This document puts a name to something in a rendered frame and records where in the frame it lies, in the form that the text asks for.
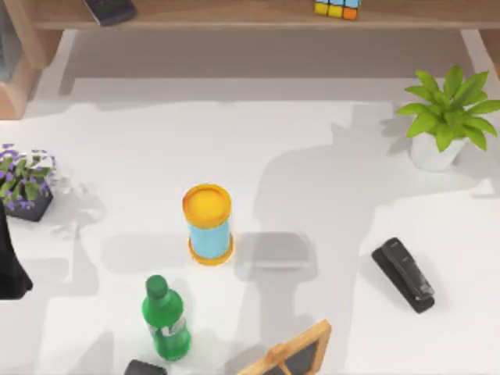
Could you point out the yellow and blue can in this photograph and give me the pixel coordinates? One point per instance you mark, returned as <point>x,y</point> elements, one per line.
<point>209,226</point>

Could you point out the green bottle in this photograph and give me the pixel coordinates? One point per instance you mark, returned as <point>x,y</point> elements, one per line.
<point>166,324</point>

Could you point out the wooden open shelf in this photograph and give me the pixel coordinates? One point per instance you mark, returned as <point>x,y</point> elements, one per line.
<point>234,19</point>

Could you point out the wooden framed blackboard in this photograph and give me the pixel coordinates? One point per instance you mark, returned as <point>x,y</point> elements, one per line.
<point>291,353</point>

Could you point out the black stapler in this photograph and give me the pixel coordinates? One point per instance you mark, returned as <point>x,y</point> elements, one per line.
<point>404,273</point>

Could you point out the colourful puzzle cube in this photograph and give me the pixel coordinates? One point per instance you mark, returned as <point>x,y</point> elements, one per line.
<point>338,8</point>

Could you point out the green plant in white pot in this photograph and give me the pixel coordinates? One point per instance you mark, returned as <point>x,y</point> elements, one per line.
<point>445,117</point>

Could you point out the small black object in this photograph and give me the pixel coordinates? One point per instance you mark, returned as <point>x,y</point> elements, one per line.
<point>143,368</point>

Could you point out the purple flower in black pot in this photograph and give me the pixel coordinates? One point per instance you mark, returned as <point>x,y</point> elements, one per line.
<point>25,183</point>

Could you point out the dark grey flat device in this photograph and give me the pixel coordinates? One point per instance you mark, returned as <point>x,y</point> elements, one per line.
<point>111,9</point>

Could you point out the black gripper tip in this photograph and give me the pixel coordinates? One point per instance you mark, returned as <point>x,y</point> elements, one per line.
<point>9,265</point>

